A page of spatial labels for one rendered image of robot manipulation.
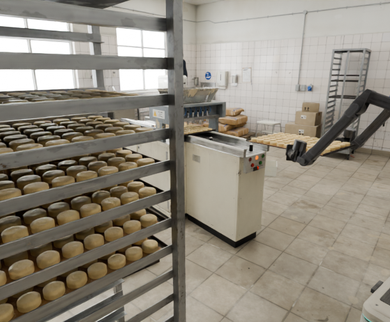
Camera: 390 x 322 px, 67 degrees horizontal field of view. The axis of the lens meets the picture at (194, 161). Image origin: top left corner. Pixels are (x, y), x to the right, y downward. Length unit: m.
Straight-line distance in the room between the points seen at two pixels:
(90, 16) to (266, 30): 6.36
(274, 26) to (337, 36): 1.30
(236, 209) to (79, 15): 2.06
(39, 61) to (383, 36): 5.94
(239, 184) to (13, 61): 2.01
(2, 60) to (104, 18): 0.22
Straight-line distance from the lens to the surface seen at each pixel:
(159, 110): 2.76
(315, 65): 6.50
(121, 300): 0.93
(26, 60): 0.65
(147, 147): 3.07
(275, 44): 6.83
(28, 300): 0.86
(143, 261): 0.90
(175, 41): 0.77
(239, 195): 2.45
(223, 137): 2.85
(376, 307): 2.04
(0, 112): 0.64
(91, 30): 1.16
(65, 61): 0.67
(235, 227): 2.57
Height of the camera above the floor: 1.48
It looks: 17 degrees down
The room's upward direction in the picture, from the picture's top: straight up
